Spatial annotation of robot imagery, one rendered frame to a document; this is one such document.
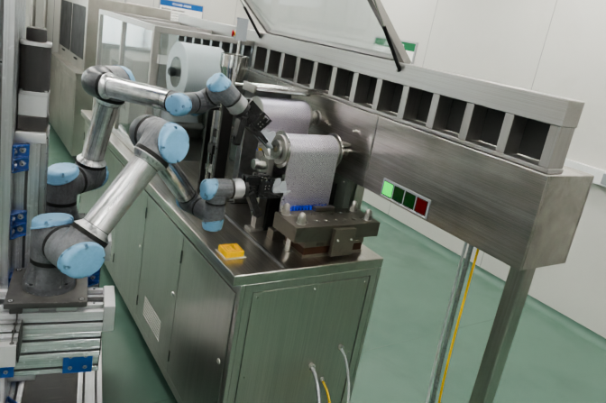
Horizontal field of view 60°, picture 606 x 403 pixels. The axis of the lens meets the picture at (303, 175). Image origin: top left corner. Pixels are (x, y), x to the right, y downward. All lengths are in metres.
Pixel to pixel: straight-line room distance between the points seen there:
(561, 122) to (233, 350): 1.27
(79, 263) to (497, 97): 1.32
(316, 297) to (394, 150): 0.62
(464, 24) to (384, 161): 3.04
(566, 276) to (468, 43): 2.06
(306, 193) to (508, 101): 0.85
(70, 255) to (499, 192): 1.26
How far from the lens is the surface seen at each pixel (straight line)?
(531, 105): 1.69
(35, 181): 1.92
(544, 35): 4.50
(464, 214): 1.81
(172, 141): 1.64
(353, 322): 2.23
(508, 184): 1.71
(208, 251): 1.96
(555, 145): 1.64
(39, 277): 1.78
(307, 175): 2.10
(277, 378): 2.15
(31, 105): 1.88
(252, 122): 1.98
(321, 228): 1.97
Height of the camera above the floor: 1.71
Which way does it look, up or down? 15 degrees down
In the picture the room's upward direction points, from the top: 10 degrees clockwise
